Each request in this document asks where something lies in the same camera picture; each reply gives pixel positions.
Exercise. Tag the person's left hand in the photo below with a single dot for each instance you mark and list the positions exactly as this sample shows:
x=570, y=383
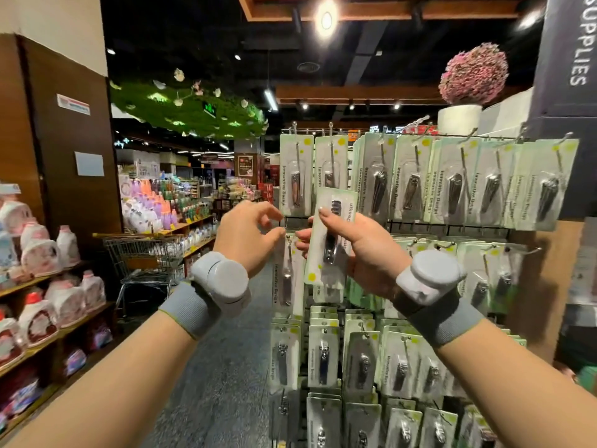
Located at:
x=244, y=242

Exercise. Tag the person's right hand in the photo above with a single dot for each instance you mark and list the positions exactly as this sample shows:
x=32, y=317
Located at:
x=368, y=252

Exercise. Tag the white carded nail clipper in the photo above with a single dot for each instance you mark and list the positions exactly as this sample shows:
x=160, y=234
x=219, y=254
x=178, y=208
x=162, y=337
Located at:
x=340, y=205

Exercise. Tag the rows of hung nail clipper packs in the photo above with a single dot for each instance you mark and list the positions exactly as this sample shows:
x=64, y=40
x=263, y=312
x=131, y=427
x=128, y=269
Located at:
x=448, y=182

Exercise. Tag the person's left forearm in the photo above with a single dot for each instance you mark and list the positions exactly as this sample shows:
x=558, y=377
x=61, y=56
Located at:
x=103, y=396

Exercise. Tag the wooden laundry shelf unit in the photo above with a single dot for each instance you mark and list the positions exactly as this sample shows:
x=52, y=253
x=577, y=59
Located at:
x=196, y=233

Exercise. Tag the empty silver shopping cart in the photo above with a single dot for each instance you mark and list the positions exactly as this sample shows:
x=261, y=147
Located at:
x=140, y=261

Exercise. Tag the wooden detergent shelf unit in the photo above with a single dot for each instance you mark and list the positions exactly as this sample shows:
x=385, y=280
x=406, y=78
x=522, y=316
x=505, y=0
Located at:
x=56, y=340

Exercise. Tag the grey kitchenware shelf unit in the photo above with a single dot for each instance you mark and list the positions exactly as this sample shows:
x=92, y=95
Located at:
x=583, y=312

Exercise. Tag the grey wrist tracker band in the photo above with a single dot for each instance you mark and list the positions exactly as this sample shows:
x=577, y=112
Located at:
x=429, y=275
x=219, y=280

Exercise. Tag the distant goods display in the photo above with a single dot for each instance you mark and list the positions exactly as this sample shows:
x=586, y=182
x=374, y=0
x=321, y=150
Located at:
x=242, y=182

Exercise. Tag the row of pastel laundry bottles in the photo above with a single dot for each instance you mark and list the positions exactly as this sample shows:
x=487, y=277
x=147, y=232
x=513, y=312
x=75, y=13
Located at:
x=154, y=205

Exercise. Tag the green hanging ceiling decor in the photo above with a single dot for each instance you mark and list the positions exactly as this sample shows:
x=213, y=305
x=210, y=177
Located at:
x=186, y=107

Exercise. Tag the wooden pillar panel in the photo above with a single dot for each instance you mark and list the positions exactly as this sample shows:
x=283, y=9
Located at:
x=65, y=210

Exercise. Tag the pink flowers in white pot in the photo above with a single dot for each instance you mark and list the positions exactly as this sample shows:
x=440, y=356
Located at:
x=473, y=74

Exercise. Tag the round ceiling lamp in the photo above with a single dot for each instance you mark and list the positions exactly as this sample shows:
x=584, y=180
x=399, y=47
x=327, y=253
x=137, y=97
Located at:
x=326, y=20

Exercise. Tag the dark hanging aisle sign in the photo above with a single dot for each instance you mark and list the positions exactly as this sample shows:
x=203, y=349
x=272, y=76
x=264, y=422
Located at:
x=569, y=51

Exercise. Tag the wooden post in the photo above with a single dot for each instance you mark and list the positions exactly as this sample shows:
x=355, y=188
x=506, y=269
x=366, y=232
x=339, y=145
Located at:
x=546, y=284

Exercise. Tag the wooden ceiling frame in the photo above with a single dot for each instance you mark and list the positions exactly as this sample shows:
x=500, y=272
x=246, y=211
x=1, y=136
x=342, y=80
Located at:
x=373, y=6

